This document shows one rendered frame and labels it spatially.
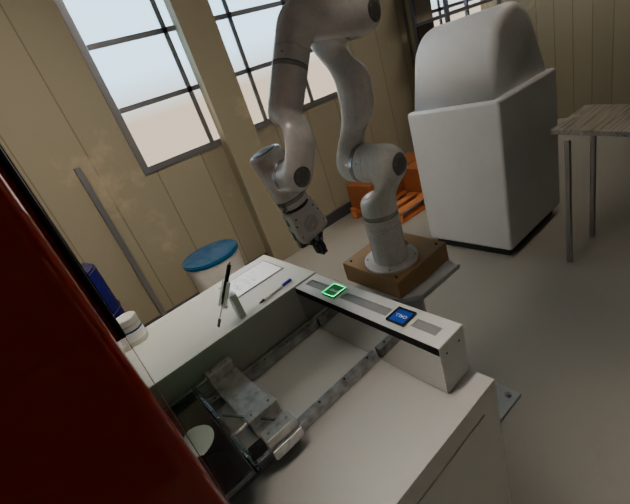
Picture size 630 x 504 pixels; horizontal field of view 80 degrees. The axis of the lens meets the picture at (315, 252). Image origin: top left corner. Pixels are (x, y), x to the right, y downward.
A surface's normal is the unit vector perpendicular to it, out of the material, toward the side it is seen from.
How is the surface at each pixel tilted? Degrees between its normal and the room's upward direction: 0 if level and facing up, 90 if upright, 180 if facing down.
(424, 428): 0
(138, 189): 90
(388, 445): 0
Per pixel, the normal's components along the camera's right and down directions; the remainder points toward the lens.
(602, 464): -0.30, -0.86
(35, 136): 0.59, 0.18
